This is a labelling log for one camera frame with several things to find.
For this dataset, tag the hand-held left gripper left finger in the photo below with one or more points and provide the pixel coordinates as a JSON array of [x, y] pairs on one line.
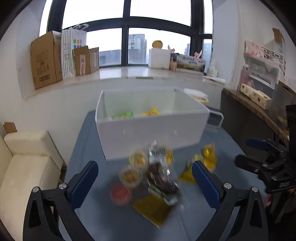
[[84, 183]]

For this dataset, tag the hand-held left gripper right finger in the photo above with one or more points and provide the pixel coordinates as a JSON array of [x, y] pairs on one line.
[[204, 185]]

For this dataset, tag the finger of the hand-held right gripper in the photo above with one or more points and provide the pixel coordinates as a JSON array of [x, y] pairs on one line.
[[255, 143], [246, 162]]

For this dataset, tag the small yellow snack packet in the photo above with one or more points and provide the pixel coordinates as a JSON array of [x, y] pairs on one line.
[[187, 175]]

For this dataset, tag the red jelly cup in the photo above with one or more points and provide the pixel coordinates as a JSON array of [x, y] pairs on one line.
[[121, 194]]

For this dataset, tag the dark snack packet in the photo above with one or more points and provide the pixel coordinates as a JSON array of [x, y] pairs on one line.
[[159, 178]]

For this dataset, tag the white storage box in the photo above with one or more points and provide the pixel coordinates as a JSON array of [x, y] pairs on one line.
[[150, 136]]

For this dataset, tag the person's right hand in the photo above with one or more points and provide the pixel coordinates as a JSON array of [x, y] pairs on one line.
[[268, 201]]

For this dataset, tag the printed tissue pack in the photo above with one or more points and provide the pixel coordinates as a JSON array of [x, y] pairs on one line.
[[255, 95]]

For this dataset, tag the cream sofa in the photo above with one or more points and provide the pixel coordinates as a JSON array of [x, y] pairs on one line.
[[23, 166]]

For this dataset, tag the clear plastic drawer organizer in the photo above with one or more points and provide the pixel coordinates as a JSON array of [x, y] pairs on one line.
[[261, 71]]

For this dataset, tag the white papers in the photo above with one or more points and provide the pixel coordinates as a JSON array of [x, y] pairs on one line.
[[214, 79]]

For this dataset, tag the white plastic bag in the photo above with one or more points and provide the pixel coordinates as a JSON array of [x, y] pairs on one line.
[[196, 93]]

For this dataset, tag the green snack packet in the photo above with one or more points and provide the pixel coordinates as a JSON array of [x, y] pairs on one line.
[[122, 115]]

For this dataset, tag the white bottle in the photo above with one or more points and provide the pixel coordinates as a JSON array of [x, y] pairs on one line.
[[212, 69]]

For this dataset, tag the cardboard scrap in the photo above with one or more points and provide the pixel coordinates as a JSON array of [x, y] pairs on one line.
[[9, 127]]

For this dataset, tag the pink floral packet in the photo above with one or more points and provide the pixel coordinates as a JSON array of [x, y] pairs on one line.
[[254, 49]]

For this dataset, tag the printed landscape carton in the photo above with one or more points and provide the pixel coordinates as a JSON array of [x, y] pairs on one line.
[[190, 63]]

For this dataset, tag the pink toy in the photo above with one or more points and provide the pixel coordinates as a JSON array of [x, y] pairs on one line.
[[197, 54], [170, 49]]

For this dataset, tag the brown cardboard tag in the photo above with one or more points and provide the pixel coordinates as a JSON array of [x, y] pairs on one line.
[[278, 35]]

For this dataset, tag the brown paper bag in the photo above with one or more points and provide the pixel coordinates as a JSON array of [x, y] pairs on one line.
[[173, 64]]

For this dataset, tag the small cardboard box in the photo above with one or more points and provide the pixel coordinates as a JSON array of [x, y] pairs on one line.
[[94, 59], [82, 61]]

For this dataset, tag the white paper bag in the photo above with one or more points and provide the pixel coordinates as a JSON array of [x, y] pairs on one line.
[[67, 58]]

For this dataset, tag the white foam box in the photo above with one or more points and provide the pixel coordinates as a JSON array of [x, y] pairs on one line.
[[159, 58]]

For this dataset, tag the large cardboard box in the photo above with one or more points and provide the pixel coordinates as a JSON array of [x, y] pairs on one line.
[[44, 60]]

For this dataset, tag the orange round ornament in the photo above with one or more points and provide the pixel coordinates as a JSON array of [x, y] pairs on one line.
[[157, 44]]

